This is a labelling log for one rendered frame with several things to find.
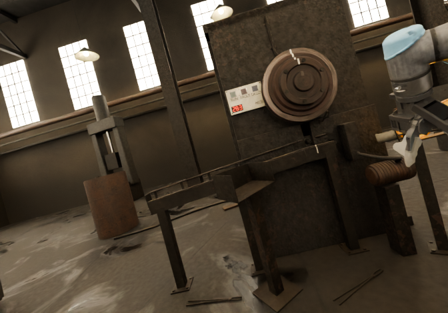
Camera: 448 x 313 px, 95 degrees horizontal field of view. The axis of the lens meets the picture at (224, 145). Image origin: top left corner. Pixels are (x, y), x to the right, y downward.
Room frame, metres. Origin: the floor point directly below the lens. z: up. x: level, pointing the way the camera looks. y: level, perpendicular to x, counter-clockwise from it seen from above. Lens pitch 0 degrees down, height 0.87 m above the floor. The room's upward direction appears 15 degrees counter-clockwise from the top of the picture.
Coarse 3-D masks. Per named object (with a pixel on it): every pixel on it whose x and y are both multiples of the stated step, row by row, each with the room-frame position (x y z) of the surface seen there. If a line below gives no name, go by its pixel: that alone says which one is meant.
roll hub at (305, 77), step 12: (300, 60) 1.23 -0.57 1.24; (312, 60) 1.23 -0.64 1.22; (288, 72) 1.24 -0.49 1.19; (300, 72) 1.22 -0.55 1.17; (312, 72) 1.24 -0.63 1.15; (324, 72) 1.22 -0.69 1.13; (288, 84) 1.25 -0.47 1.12; (300, 84) 1.22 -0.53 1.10; (312, 84) 1.22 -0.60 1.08; (324, 84) 1.22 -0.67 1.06; (288, 96) 1.24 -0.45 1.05; (300, 96) 1.24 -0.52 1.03; (312, 96) 1.23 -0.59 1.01
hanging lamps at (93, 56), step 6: (222, 6) 5.32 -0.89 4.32; (216, 12) 5.69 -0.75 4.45; (222, 12) 5.59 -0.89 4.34; (228, 12) 5.70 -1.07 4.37; (216, 18) 5.80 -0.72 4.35; (222, 18) 5.86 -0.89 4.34; (78, 24) 5.88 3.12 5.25; (84, 48) 5.76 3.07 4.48; (78, 54) 5.82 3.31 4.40; (84, 54) 5.85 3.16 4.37; (90, 54) 6.04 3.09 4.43; (96, 54) 5.97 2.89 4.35; (78, 60) 5.94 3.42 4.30; (84, 60) 6.06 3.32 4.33; (90, 60) 6.14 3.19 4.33
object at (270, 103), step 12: (300, 48) 1.31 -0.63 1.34; (276, 60) 1.32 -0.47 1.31; (324, 60) 1.30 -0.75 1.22; (264, 84) 1.33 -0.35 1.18; (336, 84) 1.30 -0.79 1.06; (264, 96) 1.33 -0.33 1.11; (276, 108) 1.33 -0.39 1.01; (324, 108) 1.31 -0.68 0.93; (288, 120) 1.33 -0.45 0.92; (300, 120) 1.32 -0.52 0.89
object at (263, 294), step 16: (224, 176) 1.03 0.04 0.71; (240, 176) 1.24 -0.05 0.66; (256, 176) 1.24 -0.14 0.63; (272, 176) 1.12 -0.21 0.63; (224, 192) 1.07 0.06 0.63; (240, 192) 1.11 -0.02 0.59; (256, 192) 1.12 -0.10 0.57; (256, 208) 1.11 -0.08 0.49; (256, 224) 1.11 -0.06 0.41; (256, 240) 1.15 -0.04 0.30; (272, 256) 1.12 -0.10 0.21; (272, 272) 1.10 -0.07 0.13; (272, 288) 1.12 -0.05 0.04; (288, 288) 1.13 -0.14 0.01; (272, 304) 1.05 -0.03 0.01
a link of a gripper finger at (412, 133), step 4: (412, 128) 0.54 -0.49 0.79; (416, 128) 0.53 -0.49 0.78; (408, 132) 0.55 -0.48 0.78; (412, 132) 0.54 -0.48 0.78; (416, 132) 0.54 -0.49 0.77; (408, 136) 0.55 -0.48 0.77; (412, 136) 0.54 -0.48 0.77; (416, 136) 0.54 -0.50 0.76; (408, 140) 0.55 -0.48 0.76; (412, 140) 0.54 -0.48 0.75; (408, 144) 0.55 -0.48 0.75; (412, 144) 0.55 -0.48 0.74; (408, 148) 0.56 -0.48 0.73
